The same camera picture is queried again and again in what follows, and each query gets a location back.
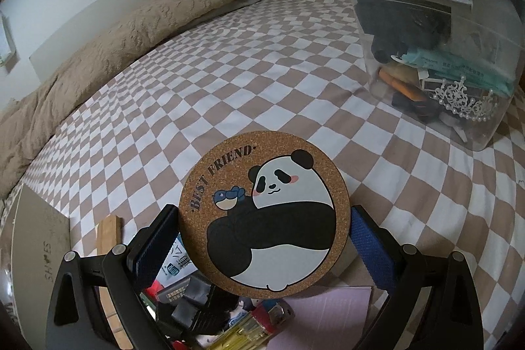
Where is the cork panda coaster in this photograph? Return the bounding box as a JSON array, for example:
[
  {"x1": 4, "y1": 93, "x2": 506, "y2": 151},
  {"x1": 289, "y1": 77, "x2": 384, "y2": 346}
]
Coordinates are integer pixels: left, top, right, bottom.
[{"x1": 179, "y1": 131, "x2": 350, "y2": 299}]

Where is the grey shoe box lid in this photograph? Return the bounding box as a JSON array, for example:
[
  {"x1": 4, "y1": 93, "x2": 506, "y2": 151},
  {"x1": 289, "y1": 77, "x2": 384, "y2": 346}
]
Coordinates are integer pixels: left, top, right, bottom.
[{"x1": 11, "y1": 185, "x2": 71, "y2": 332}]

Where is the wooden hanger piece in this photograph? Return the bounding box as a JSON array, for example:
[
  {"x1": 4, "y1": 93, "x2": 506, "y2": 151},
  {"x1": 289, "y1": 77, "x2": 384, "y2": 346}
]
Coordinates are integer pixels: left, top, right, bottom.
[{"x1": 96, "y1": 215, "x2": 133, "y2": 349}]

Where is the dark box with gold label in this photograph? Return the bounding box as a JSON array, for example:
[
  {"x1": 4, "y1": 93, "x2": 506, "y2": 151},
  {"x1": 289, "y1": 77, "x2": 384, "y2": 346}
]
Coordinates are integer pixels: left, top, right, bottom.
[{"x1": 156, "y1": 275, "x2": 192, "y2": 306}]

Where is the blue white medicine sachet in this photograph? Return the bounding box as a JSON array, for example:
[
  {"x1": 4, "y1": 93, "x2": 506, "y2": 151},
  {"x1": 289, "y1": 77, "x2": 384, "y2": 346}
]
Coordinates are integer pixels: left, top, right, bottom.
[{"x1": 156, "y1": 235, "x2": 197, "y2": 288}]

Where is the black ribbed device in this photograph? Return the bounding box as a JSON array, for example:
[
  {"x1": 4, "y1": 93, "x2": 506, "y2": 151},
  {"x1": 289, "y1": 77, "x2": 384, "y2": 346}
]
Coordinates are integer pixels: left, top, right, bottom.
[{"x1": 171, "y1": 275, "x2": 215, "y2": 331}]

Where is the beige fluffy blanket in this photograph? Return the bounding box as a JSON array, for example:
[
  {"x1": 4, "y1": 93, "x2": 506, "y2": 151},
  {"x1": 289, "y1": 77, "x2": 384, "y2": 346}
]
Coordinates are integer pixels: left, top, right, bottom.
[{"x1": 1, "y1": 0, "x2": 256, "y2": 198}]

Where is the pearl tiara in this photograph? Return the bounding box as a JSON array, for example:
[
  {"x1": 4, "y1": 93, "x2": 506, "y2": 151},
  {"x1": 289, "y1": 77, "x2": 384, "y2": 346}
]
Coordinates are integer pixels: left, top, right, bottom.
[{"x1": 431, "y1": 75, "x2": 499, "y2": 123}]

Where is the clear plastic storage bin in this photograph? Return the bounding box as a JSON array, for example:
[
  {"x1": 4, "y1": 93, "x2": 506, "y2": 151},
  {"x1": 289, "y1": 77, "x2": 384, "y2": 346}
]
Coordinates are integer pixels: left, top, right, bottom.
[{"x1": 350, "y1": 0, "x2": 524, "y2": 151}]

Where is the white sweet wall sign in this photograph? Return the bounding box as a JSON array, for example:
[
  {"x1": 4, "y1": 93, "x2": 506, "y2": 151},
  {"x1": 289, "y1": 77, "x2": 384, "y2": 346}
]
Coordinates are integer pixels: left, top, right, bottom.
[{"x1": 0, "y1": 14, "x2": 16, "y2": 66}]

